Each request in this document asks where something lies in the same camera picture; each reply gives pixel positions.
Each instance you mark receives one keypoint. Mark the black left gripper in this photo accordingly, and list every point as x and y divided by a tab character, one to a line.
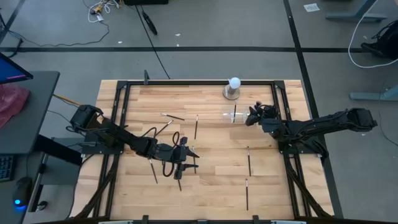
169	153

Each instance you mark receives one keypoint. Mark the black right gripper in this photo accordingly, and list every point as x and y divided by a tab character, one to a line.
270	119

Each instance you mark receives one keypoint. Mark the round-head black makeup brush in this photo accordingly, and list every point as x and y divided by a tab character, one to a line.
154	172

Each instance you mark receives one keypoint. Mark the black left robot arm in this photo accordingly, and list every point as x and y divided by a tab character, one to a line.
124	137

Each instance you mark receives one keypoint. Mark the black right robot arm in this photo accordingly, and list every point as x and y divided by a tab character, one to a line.
326	123

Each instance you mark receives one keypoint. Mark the clear acrylic brush organizer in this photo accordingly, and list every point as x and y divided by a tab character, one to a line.
227	116

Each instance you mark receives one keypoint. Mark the small white globe lamp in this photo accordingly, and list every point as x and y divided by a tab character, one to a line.
234	82

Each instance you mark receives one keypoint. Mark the blue-grey desk foot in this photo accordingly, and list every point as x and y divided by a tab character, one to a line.
373	95
354	16

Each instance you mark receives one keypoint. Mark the white paper sheet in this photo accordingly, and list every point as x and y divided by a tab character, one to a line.
311	7

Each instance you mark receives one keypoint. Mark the black desk foot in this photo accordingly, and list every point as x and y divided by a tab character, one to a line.
59	149

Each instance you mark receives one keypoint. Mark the black handheld tool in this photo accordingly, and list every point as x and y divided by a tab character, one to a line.
150	23

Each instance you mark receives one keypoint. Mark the black backpack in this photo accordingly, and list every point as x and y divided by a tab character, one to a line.
385	43

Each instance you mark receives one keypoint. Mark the small black caster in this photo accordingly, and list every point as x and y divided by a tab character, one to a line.
42	205

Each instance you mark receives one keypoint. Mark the black box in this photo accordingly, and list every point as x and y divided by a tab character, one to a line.
146	2

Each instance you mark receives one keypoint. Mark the grey desk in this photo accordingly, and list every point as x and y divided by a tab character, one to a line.
34	109

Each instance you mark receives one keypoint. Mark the black computer mouse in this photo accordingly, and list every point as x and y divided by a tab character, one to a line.
22	191

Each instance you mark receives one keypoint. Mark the computer keyboard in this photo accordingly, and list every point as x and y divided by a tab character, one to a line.
6	168

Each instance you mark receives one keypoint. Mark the pink plastic bag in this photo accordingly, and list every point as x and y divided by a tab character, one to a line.
11	99

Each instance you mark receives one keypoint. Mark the computer monitor blue screen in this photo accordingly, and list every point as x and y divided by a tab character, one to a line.
9	70

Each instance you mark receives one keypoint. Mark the black metal table frame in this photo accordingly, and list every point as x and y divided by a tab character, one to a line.
202	82

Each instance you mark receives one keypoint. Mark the black frame clamp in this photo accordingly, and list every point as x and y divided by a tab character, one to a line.
145	218
255	218

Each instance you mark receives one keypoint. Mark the silver desk post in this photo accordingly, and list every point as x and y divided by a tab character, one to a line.
38	183

